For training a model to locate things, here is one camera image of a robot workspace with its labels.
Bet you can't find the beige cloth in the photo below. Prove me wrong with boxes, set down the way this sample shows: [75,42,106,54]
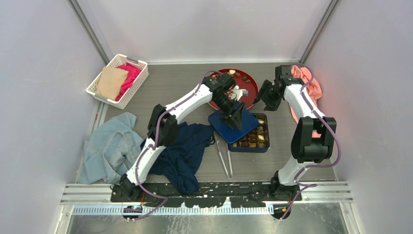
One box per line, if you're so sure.
[96,67,129,100]

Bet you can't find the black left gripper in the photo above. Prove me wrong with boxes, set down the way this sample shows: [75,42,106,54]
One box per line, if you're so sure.
[213,95,246,131]

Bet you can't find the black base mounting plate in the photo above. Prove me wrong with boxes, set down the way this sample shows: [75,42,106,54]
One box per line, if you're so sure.
[110,182,299,208]

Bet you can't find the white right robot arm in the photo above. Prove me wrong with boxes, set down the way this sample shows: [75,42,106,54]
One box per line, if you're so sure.
[254,65,337,200]

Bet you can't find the blue tin lid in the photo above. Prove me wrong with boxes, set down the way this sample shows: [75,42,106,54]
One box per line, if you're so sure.
[207,107,259,144]

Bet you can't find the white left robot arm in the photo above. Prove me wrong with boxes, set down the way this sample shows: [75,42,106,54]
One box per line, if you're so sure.
[119,73,248,201]

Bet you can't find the light blue cloth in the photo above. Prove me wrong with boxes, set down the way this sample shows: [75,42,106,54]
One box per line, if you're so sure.
[77,112,144,184]

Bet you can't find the dark blue cloth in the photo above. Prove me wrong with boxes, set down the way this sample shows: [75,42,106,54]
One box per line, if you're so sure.
[149,122,214,195]

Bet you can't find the pink magenta cloth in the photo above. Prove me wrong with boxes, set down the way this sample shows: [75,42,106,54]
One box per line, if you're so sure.
[115,62,141,101]

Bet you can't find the clear plastic metal tongs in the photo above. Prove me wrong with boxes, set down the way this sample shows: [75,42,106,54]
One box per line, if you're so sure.
[213,132,234,179]

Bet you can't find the blue chocolate tin box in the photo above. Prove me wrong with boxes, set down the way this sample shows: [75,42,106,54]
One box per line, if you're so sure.
[227,113,270,153]

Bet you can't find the red round tray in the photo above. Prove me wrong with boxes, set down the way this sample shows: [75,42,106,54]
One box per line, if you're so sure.
[211,68,259,110]

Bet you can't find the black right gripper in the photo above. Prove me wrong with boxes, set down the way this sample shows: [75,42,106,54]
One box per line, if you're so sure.
[254,79,282,112]

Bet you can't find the salmon pink cloth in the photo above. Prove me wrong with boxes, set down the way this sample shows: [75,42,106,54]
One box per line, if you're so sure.
[284,64,325,122]

